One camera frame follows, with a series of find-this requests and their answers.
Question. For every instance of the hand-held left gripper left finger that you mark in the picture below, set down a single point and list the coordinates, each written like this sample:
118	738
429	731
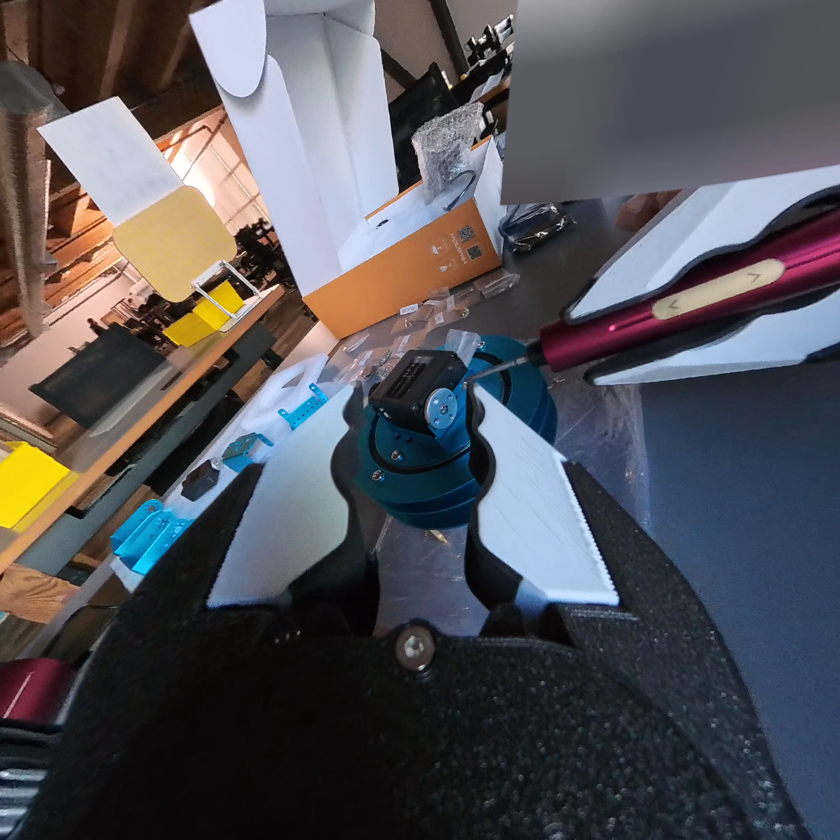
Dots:
282	512

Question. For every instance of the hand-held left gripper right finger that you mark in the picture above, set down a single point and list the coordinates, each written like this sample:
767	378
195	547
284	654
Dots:
538	512

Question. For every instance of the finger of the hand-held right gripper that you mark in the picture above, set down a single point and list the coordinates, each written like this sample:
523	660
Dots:
722	351
689	243

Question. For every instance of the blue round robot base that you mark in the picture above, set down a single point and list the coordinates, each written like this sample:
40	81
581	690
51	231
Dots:
420	492

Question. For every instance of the black servo with silver horn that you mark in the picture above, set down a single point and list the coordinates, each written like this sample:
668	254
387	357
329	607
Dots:
407	387

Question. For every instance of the grey desk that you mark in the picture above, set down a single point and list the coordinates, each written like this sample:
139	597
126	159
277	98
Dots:
722	558

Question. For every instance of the black servo motor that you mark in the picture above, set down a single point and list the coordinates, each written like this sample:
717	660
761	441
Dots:
203	480

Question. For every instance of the white foam sheet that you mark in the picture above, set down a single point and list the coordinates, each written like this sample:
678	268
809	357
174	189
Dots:
289	387

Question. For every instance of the yellow plastic bin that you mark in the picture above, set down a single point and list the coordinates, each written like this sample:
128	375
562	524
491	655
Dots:
220	305
187	331
26	485

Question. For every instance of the pile of small screw bags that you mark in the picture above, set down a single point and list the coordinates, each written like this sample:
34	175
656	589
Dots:
433	312

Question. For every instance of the dark flat screen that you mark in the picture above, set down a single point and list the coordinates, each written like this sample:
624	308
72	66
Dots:
98	374

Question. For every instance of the bubble wrap roll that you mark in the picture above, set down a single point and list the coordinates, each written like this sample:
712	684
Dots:
446	141

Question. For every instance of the orange and white cardboard box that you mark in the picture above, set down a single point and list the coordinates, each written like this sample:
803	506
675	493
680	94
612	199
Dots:
407	262

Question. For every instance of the white and yellow sign card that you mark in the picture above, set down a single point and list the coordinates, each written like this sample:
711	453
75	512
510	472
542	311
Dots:
170	243

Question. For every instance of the black office chair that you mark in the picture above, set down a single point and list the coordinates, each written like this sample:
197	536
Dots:
423	118

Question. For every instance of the red metal cylinder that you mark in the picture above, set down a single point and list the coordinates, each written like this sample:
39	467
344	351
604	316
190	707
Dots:
29	692

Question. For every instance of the black slotted cylinder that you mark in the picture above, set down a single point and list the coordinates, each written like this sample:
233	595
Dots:
19	787

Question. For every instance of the small grey-blue metal bracket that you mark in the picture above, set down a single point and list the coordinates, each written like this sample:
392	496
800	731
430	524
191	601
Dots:
246	451

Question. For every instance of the blue U-shaped metal bracket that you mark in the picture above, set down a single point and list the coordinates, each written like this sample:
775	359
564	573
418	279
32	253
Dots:
131	558
176	522
151	531

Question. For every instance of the blue perforated metal bracket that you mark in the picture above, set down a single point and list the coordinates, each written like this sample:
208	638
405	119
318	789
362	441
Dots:
305	407

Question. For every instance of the wood-topped table with grey frame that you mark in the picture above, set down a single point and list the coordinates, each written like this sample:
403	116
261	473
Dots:
197	367

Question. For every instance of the silver ventilation duct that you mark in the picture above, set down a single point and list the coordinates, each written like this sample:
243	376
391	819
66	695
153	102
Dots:
26	197

